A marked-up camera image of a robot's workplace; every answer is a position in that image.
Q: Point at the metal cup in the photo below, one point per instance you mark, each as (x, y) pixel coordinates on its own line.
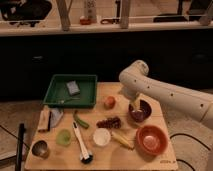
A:
(40, 149)

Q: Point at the green plastic cup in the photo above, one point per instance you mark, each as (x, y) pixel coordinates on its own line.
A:
(63, 137)

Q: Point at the white black brush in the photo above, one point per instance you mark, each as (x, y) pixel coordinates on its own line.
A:
(85, 156)

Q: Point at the wooden block with knife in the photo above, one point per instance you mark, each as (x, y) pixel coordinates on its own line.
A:
(44, 121)

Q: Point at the black pole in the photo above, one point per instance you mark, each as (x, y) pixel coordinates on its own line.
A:
(19, 149)

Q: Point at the grey sponge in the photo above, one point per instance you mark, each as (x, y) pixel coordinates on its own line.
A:
(73, 88)

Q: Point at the white plastic cup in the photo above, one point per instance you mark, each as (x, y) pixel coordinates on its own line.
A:
(101, 137)

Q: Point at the bunch of red grapes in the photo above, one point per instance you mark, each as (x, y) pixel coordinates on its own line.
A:
(109, 123)

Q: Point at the red bowl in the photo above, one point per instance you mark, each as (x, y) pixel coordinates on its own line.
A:
(151, 140)

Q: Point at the green fork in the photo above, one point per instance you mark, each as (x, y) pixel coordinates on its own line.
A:
(67, 100)

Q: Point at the yellow banana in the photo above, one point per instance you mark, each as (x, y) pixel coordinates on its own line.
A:
(122, 140)

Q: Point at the green cucumber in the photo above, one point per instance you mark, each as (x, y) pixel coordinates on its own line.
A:
(82, 123)

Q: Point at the dark purple bowl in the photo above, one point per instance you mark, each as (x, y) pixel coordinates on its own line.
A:
(140, 115)

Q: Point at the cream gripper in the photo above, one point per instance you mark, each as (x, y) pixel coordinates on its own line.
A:
(134, 102)

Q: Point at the black office chair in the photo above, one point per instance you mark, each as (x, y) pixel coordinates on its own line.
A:
(30, 12)

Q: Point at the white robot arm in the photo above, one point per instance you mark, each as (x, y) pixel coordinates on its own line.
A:
(135, 81)

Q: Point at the green plastic tray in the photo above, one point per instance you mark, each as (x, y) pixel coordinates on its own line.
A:
(58, 90)

